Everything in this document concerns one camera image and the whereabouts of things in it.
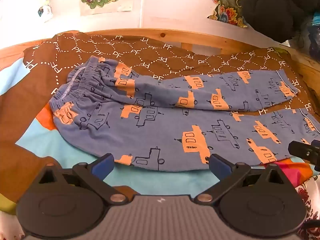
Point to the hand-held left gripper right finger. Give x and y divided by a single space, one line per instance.
220 166

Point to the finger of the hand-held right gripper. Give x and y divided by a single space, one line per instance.
301 150

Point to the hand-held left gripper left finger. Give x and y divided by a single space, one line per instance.
103 165

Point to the blue pants with orange print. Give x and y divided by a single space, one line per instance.
162 120

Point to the white floral bed sheet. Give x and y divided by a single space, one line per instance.
311 200

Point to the brown patterned printed blanket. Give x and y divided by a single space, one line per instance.
45 85

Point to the teal plastic container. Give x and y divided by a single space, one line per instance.
314 30

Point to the black cloth pile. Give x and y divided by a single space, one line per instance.
272 7

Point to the wooden bed frame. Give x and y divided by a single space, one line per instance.
205 38

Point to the colourful floral wall cloth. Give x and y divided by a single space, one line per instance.
225 2

